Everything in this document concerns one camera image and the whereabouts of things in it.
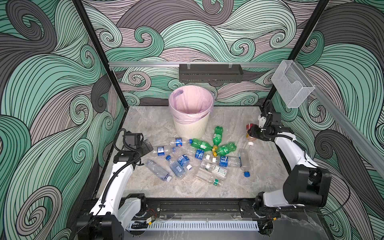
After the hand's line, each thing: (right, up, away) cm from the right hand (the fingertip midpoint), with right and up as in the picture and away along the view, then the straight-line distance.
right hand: (252, 131), depth 87 cm
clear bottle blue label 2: (-15, -17, -3) cm, 23 cm away
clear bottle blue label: (-56, -12, +3) cm, 57 cm away
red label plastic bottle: (-3, -4, -3) cm, 6 cm away
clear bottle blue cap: (-4, -18, +3) cm, 19 cm away
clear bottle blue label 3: (-41, -17, -2) cm, 44 cm away
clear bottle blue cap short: (-44, -20, -5) cm, 49 cm away
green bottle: (-19, -4, +10) cm, 22 cm away
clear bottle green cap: (-28, -25, -7) cm, 38 cm away
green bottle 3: (-16, -11, +3) cm, 20 cm away
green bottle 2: (-32, -10, +10) cm, 35 cm away
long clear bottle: (-55, -23, -3) cm, 59 cm away
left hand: (-64, -8, -5) cm, 65 cm away
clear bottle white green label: (-23, -21, -5) cm, 32 cm away
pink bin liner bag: (-39, +18, +16) cm, 46 cm away
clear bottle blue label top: (-46, -7, +7) cm, 47 cm away
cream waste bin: (-36, 0, +3) cm, 37 cm away
